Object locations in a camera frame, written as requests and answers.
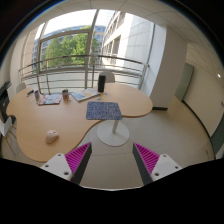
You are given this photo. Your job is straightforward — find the white chair wooden legs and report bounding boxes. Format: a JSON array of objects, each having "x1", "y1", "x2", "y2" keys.
[{"x1": 0, "y1": 117, "x2": 16, "y2": 150}]

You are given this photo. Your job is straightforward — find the white round table base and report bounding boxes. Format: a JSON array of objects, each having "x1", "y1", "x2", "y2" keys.
[{"x1": 97, "y1": 120, "x2": 130, "y2": 147}]

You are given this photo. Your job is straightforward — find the blue patterned mouse pad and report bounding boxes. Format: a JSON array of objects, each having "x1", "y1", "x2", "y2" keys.
[{"x1": 86, "y1": 101, "x2": 123, "y2": 120}]

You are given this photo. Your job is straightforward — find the white computer mouse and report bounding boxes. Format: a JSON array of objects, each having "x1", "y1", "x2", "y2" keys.
[{"x1": 45, "y1": 130, "x2": 59, "y2": 144}]

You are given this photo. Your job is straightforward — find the black device at left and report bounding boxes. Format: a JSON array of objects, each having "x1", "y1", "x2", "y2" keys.
[{"x1": 0, "y1": 81, "x2": 11, "y2": 121}]

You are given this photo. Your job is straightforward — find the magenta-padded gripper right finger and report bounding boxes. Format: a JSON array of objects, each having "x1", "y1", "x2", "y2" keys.
[{"x1": 132, "y1": 143, "x2": 182, "y2": 185}]

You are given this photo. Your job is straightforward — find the colourful magazine left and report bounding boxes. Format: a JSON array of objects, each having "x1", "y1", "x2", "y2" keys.
[{"x1": 38, "y1": 94, "x2": 62, "y2": 106}]

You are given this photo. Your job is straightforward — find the small can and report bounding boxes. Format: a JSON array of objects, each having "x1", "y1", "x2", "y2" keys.
[{"x1": 34, "y1": 90, "x2": 40, "y2": 102}]

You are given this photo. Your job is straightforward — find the metal window railing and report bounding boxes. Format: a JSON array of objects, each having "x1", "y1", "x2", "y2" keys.
[{"x1": 18, "y1": 55, "x2": 149, "y2": 94}]

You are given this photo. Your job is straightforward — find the dark mug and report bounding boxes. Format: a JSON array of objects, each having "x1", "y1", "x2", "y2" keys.
[{"x1": 62, "y1": 89, "x2": 69, "y2": 100}]

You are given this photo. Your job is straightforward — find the black cylindrical speaker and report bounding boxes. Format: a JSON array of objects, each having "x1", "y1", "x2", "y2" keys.
[{"x1": 98, "y1": 75, "x2": 106, "y2": 92}]

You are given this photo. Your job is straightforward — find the grey-green door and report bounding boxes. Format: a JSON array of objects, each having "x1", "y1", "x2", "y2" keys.
[{"x1": 175, "y1": 63, "x2": 194, "y2": 101}]

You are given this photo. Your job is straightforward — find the wooden curved table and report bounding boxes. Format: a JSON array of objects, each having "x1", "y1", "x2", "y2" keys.
[{"x1": 7, "y1": 83, "x2": 153, "y2": 162}]

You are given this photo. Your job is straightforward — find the white chair far left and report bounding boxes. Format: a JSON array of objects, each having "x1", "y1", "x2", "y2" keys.
[{"x1": 16, "y1": 82, "x2": 26, "y2": 94}]

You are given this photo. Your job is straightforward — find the white chair behind table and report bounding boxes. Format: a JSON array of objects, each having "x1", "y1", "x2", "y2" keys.
[{"x1": 101, "y1": 71, "x2": 115, "y2": 83}]

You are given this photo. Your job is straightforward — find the open magazine on table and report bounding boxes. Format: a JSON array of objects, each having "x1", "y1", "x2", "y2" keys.
[{"x1": 71, "y1": 88, "x2": 99, "y2": 102}]

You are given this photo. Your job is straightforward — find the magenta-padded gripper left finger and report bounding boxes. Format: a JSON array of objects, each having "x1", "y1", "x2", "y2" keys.
[{"x1": 41, "y1": 143, "x2": 92, "y2": 185}]

